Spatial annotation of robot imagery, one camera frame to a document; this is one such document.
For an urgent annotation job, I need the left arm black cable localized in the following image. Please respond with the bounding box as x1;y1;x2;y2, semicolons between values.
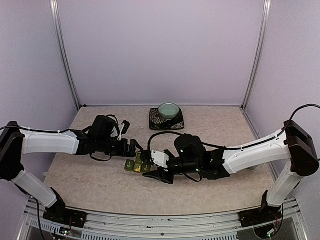
0;114;120;136

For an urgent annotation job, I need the green three-compartment pill box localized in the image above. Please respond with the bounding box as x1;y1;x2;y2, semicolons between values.
124;152;152;174

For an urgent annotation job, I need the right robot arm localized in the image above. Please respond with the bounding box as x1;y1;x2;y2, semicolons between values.
140;120;320;222

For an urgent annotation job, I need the left aluminium frame post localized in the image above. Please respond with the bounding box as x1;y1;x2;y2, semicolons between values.
49;0;82;111

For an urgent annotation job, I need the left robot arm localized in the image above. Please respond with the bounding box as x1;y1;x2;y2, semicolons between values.
0;114;143;223

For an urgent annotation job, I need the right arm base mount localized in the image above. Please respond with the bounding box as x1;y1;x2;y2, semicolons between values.
238;190;283;228

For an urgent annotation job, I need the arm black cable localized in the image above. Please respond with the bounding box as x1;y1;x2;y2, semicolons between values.
146;104;320;156
0;114;120;136

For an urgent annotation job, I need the right aluminium frame post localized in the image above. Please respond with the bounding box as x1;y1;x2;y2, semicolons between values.
241;0;272;112

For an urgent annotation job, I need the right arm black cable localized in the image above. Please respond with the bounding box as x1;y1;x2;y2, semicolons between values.
146;104;320;156

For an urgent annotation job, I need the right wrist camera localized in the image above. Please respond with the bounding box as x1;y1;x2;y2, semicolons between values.
151;150;170;169

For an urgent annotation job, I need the front aluminium rail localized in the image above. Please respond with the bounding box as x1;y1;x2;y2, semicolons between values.
14;198;311;240

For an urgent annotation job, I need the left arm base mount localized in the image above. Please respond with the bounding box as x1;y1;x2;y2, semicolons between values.
43;187;88;229

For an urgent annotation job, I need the black floral square plate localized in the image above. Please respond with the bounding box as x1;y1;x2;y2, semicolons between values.
149;108;185;131

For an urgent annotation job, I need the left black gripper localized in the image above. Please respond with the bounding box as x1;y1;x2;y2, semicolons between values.
97;136;144;158

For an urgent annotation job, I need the aluminium frame post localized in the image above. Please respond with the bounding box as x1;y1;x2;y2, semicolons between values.
241;0;272;112
49;0;82;111

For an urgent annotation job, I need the celadon green bowl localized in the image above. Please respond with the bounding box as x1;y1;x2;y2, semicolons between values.
158;102;180;120

